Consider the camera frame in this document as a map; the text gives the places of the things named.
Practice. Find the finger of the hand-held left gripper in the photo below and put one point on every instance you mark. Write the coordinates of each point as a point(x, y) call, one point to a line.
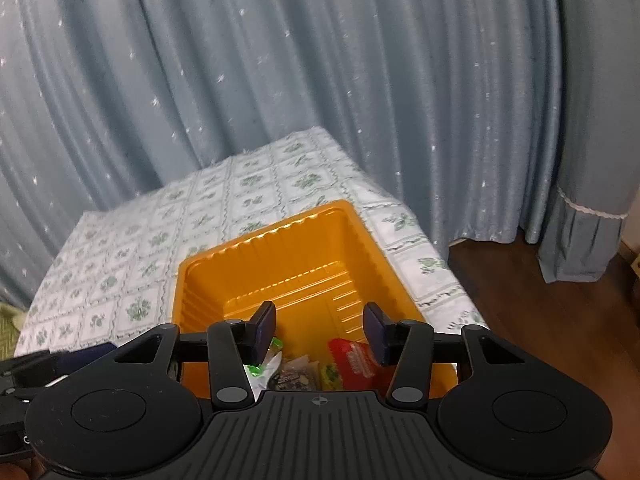
point(85, 353)
point(30, 367)

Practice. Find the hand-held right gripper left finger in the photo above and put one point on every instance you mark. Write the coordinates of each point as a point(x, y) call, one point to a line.
point(262, 334)

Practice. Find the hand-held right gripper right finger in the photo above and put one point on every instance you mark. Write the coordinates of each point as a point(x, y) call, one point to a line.
point(378, 336)

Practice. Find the white green candy wrapper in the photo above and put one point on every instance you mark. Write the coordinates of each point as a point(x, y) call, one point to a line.
point(267, 366)

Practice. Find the red candy packet white print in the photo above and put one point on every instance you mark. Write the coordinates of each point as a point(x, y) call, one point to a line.
point(350, 360)

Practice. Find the clear long snack packet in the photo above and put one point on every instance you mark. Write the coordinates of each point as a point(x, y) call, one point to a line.
point(295, 375)

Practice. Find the orange plastic tray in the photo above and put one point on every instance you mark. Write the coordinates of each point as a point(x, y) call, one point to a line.
point(300, 260)

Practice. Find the green patterned cushion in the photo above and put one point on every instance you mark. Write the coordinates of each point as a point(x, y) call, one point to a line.
point(7, 330)

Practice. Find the blue star curtain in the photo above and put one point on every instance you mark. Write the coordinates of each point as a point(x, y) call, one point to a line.
point(250, 60)

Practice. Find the blue lace-trimmed curtain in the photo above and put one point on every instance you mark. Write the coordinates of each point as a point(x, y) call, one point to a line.
point(590, 110)

